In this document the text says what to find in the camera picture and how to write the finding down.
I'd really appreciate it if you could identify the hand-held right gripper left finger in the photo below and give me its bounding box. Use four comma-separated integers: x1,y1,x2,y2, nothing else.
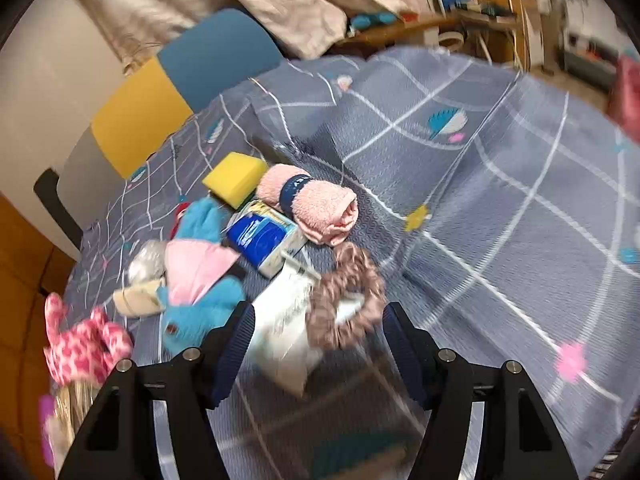
57,301,257,480

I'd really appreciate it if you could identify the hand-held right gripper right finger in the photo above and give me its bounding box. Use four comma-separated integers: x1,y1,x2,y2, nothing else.
381,302,581,480

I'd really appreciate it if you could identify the brown scrunchie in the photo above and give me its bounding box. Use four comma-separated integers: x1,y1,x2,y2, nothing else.
305,242,386,352

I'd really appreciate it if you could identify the beige sock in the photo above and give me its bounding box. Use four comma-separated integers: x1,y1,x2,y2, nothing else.
112,280,163,317

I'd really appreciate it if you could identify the blue pink plush toy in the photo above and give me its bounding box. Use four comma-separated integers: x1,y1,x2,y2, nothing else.
157,275,246,356

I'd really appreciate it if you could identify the white packet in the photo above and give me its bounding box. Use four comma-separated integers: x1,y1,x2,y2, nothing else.
247,260,326,399

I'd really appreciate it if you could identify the blue and white carton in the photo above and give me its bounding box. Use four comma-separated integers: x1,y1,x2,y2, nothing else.
222,200,308,278

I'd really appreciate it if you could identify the crumpled clear plastic wrap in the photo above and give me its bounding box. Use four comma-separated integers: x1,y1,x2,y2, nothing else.
127,240,168,283

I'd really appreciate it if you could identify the blue fuzzy glove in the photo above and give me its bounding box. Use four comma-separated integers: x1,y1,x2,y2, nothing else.
177,197,231,244

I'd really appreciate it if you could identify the red plush item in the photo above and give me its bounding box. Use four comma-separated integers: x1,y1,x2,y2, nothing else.
170,202,192,239

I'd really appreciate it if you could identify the pink spotted plush cloth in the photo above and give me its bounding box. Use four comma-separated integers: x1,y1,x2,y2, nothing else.
42,292,134,386

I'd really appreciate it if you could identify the rolled pink towel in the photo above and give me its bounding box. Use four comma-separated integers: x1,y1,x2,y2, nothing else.
256,164,359,247

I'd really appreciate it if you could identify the yellow sponge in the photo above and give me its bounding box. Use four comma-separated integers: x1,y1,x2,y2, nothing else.
202,152,269,209

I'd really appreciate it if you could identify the orange wooden wardrobe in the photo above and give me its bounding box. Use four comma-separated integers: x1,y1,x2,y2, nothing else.
0,194,77,461

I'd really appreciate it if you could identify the blue yellow grey headboard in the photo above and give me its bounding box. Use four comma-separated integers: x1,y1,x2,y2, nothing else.
34,8,284,251

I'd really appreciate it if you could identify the teal object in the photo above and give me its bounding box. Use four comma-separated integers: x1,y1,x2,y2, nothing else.
348,10,401,32

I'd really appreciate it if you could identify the wooden desk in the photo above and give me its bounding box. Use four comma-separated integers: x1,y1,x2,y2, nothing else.
345,0,532,67

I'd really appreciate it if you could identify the beige patterned curtain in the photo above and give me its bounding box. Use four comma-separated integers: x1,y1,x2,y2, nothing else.
65,0,436,77

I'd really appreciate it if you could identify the white ring stand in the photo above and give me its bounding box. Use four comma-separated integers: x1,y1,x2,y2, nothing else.
436,30,466,54

